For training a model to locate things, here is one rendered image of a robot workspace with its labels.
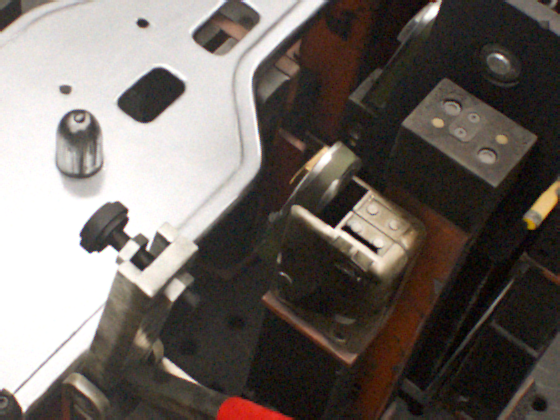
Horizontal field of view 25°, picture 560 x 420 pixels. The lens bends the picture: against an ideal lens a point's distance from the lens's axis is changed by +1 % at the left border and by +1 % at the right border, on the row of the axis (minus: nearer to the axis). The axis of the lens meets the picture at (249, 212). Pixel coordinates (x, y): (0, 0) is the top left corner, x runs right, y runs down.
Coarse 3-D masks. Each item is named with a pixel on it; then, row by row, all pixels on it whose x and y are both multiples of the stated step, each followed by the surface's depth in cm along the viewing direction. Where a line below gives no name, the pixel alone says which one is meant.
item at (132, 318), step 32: (96, 224) 59; (128, 256) 59; (160, 256) 59; (192, 256) 59; (128, 288) 59; (160, 288) 58; (128, 320) 61; (160, 320) 66; (96, 352) 67; (128, 352) 64; (96, 384) 70
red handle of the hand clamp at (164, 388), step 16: (144, 368) 70; (128, 384) 70; (144, 384) 69; (160, 384) 69; (176, 384) 68; (192, 384) 68; (160, 400) 69; (176, 400) 67; (192, 400) 67; (208, 400) 66; (224, 400) 66; (240, 400) 65; (192, 416) 67; (208, 416) 66; (224, 416) 65; (240, 416) 64; (256, 416) 64; (272, 416) 63
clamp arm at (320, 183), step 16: (336, 144) 77; (320, 160) 76; (336, 160) 76; (352, 160) 76; (304, 176) 78; (320, 176) 76; (336, 176) 76; (352, 176) 78; (304, 192) 78; (320, 192) 77; (336, 192) 77; (288, 208) 80; (304, 208) 79; (320, 208) 78; (272, 224) 83; (272, 240) 84; (272, 256) 86
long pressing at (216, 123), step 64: (64, 0) 95; (128, 0) 95; (192, 0) 96; (256, 0) 97; (320, 0) 97; (0, 64) 91; (64, 64) 91; (128, 64) 92; (192, 64) 93; (256, 64) 93; (0, 128) 88; (128, 128) 89; (192, 128) 90; (256, 128) 90; (0, 192) 85; (64, 192) 86; (128, 192) 86; (192, 192) 87; (0, 256) 82; (64, 256) 83; (0, 320) 80; (64, 320) 80; (0, 384) 78
